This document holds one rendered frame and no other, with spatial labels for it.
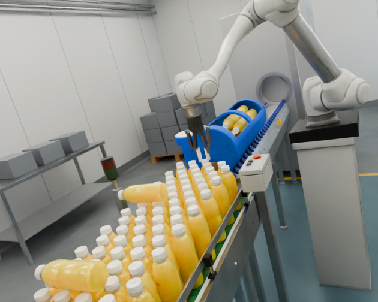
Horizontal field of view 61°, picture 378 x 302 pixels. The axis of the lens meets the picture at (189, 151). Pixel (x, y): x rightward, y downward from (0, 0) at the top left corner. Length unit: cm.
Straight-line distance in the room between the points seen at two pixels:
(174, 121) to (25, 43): 255
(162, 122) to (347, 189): 423
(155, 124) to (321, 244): 425
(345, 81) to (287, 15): 45
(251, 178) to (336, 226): 92
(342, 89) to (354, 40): 501
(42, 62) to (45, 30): 52
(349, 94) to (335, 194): 61
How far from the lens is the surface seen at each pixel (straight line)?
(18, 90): 505
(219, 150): 173
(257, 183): 137
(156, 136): 595
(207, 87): 133
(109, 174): 155
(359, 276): 235
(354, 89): 177
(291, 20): 163
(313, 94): 193
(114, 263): 95
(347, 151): 195
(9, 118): 489
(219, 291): 117
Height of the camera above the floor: 157
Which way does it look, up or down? 14 degrees down
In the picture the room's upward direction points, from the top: 15 degrees counter-clockwise
